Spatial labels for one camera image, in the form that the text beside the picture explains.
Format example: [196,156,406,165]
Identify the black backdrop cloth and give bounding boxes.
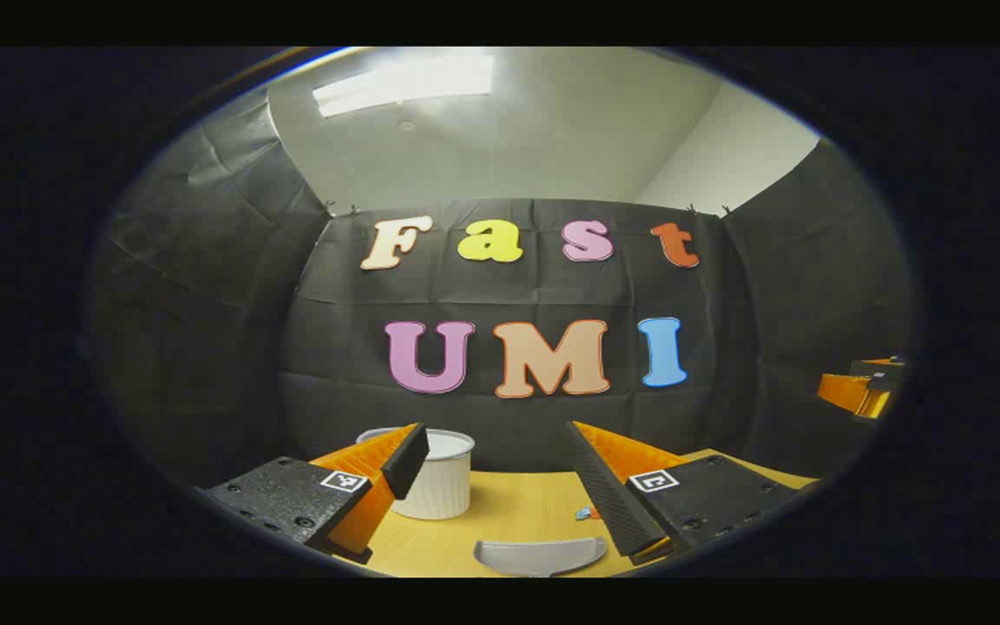
[88,87,913,487]

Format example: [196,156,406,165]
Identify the white ribbed garbage bin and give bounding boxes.
[355,425,476,522]

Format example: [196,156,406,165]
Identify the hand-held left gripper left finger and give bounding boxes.
[203,423,430,565]

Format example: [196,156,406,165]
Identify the grey plastic dustpan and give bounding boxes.
[473,536,608,578]

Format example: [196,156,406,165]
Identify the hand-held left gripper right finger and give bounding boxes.
[564,421,805,567]

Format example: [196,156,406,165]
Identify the wooden desktop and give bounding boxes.
[365,449,818,578]

